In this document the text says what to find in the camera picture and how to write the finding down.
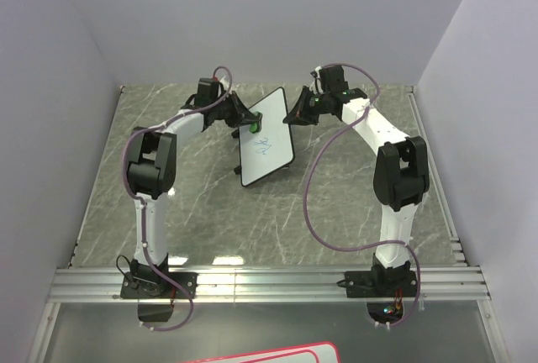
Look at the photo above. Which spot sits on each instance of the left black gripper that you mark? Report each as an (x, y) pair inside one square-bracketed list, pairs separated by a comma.
[(239, 108)]

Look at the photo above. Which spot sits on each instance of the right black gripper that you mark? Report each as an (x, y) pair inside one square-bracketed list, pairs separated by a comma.
[(298, 111)]

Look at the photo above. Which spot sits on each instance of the green whiteboard eraser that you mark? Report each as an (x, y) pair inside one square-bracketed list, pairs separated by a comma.
[(256, 126)]

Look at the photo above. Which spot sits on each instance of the small white whiteboard with stand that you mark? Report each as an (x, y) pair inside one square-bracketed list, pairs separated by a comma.
[(272, 148)]

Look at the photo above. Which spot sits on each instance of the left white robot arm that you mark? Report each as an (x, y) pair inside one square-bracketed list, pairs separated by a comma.
[(149, 171)]

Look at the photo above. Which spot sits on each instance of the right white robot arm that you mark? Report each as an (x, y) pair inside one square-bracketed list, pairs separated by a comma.
[(401, 174)]

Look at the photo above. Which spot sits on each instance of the pink bordered white sign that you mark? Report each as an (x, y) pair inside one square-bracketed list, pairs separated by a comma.
[(315, 352)]

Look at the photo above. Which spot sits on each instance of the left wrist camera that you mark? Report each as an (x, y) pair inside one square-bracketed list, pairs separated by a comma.
[(209, 90)]

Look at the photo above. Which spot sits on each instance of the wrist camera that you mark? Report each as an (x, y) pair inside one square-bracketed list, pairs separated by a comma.
[(209, 90), (329, 79)]

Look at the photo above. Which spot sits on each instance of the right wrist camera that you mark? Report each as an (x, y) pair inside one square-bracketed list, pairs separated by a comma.
[(329, 79)]

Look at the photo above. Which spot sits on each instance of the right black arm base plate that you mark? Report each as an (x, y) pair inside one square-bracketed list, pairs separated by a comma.
[(359, 283)]

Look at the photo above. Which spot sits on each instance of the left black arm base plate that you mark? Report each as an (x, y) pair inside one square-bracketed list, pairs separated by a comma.
[(134, 288)]

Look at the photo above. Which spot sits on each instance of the aluminium mounting rail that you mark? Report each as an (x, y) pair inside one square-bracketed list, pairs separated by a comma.
[(235, 284)]

